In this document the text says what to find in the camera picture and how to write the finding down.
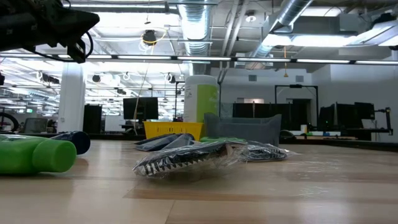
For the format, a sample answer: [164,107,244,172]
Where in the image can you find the yellow plastic basket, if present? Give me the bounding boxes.
[143,121,205,141]

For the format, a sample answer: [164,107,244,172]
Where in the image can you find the black metal gantry frame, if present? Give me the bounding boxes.
[274,84,319,128]

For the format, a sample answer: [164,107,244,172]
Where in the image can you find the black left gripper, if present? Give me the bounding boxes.
[0,0,101,53]

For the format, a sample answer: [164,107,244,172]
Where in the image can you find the navy blue toiletry tube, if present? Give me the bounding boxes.
[51,131,91,156]
[162,133,196,150]
[134,133,184,152]

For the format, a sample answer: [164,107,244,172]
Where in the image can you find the hanging yellow cable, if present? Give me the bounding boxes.
[132,29,169,135]

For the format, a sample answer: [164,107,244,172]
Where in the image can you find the green travel bottle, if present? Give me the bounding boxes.
[0,134,77,175]
[198,136,247,144]

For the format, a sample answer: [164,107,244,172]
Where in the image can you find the grey plastic bin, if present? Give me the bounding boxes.
[203,113,282,147]

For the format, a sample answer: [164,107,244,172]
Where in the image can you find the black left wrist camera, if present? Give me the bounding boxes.
[67,39,86,64]

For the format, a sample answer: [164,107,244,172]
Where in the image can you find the bicycle wheel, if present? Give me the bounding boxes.
[0,112,20,133]

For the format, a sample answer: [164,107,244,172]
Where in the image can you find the black cabinet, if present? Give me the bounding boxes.
[83,104,103,135]

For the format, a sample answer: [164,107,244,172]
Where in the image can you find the row of dark monitors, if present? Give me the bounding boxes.
[318,101,376,131]

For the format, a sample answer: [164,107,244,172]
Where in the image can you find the white building pillar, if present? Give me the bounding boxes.
[57,62,86,134]

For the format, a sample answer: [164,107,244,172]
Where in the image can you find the slanted silver ceiling duct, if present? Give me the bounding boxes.
[248,0,314,60]

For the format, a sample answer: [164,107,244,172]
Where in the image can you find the white green wipes canister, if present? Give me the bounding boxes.
[183,75,220,123]

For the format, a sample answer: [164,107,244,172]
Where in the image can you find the silver ceiling air duct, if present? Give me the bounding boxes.
[176,0,216,76]

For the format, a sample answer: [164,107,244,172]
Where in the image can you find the black computer monitor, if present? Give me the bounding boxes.
[123,97,159,121]

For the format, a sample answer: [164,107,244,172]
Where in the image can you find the black item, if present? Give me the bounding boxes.
[132,140,249,179]
[241,140,299,163]

